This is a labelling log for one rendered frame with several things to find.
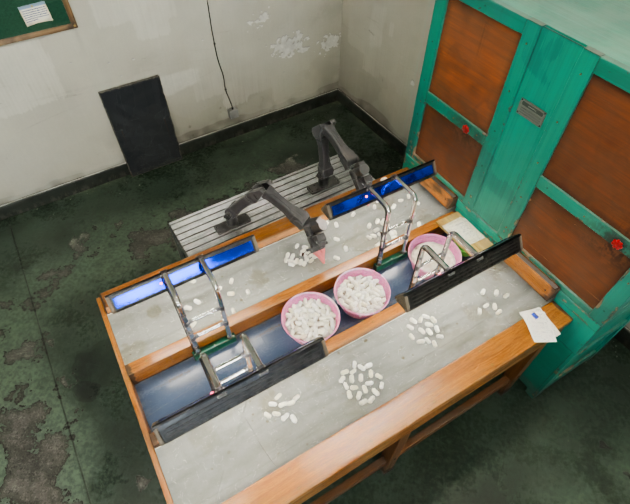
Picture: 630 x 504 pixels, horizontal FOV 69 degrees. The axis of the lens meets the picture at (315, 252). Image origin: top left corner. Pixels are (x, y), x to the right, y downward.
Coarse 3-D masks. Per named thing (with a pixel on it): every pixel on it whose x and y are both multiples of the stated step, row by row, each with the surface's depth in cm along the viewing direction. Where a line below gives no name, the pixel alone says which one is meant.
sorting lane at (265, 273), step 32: (416, 192) 263; (352, 224) 247; (416, 224) 247; (256, 256) 232; (352, 256) 233; (192, 288) 220; (224, 288) 220; (256, 288) 220; (128, 320) 208; (160, 320) 208; (128, 352) 198
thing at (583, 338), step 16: (464, 208) 244; (480, 224) 238; (496, 240) 232; (560, 304) 212; (576, 304) 204; (576, 320) 207; (592, 320) 199; (624, 320) 241; (560, 336) 220; (576, 336) 211; (592, 336) 203; (608, 336) 256; (544, 352) 238; (560, 352) 228; (576, 352) 215; (592, 352) 267; (528, 368) 255; (544, 368) 243; (560, 368) 232; (528, 384) 260; (544, 384) 248
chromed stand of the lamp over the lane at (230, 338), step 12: (204, 264) 181; (168, 276) 177; (168, 288) 174; (216, 288) 176; (180, 300) 172; (180, 312) 174; (228, 324) 197; (192, 336) 189; (228, 336) 204; (192, 348) 197; (204, 348) 202; (216, 348) 204
